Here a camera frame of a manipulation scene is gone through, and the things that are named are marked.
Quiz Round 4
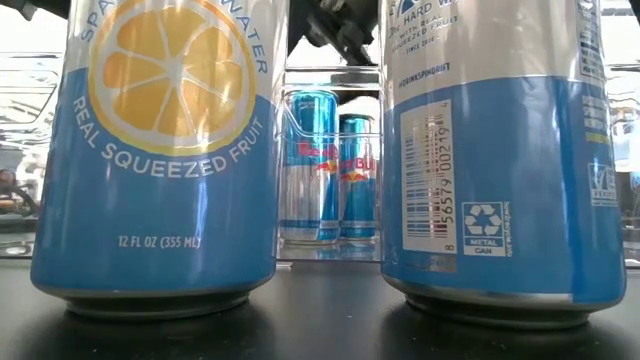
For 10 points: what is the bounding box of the blue silver Red Bull can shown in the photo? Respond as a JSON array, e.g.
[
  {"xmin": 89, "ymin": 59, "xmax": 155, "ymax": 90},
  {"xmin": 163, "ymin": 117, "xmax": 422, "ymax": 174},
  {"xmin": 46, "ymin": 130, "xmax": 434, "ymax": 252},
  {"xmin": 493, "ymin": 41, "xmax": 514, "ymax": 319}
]
[
  {"xmin": 338, "ymin": 113, "xmax": 380, "ymax": 241},
  {"xmin": 278, "ymin": 88, "xmax": 343, "ymax": 245}
]

